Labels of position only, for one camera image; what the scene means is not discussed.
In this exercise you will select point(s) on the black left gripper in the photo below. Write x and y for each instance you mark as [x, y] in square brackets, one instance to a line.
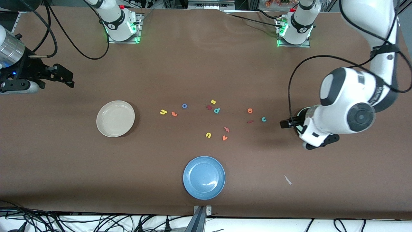
[293, 123]

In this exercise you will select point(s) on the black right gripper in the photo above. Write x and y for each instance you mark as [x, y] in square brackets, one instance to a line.
[28, 69]

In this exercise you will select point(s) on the yellow foam letter h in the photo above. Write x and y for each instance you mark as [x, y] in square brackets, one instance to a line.
[163, 112]

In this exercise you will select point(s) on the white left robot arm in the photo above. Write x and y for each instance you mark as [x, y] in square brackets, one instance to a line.
[354, 96]

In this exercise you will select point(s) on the small white paper scrap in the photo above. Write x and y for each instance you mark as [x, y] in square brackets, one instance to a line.
[287, 180]

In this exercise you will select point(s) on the beige brown plate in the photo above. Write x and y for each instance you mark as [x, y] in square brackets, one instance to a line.
[115, 118]

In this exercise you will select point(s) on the yellow foam letter u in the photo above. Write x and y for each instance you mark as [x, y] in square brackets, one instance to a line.
[210, 134]

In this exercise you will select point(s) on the blue plate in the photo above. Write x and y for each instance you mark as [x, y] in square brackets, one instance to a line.
[204, 177]

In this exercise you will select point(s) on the brown table cover sheet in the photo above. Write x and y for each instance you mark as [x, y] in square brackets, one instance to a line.
[206, 64]

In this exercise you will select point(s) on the orange dried flowers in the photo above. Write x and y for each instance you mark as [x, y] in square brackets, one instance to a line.
[276, 2]

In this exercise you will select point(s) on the black power plug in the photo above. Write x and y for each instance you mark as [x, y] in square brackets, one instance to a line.
[140, 228]
[22, 227]
[167, 225]

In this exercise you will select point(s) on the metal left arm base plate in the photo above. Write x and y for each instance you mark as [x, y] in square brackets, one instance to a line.
[293, 46]

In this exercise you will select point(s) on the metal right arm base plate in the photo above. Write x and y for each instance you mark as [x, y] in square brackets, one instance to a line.
[139, 27]

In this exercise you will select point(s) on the silver metal clamp bracket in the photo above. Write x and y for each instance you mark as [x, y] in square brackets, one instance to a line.
[208, 211]

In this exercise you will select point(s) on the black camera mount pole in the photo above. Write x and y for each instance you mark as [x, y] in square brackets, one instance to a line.
[197, 224]

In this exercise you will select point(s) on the silver metal frame box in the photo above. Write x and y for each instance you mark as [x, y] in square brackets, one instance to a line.
[210, 4]

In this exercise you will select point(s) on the silver frame corner bracket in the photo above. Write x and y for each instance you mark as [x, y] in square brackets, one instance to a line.
[397, 19]

